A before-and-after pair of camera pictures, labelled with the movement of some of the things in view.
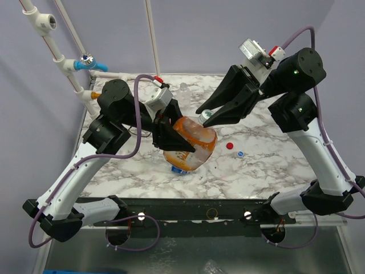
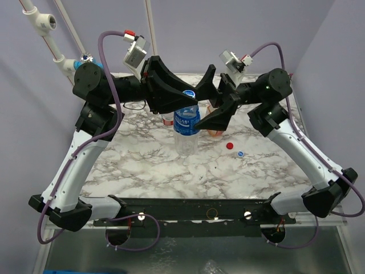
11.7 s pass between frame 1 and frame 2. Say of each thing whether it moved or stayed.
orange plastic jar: moved
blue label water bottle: moved
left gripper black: moved
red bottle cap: stayed
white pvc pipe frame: stayed
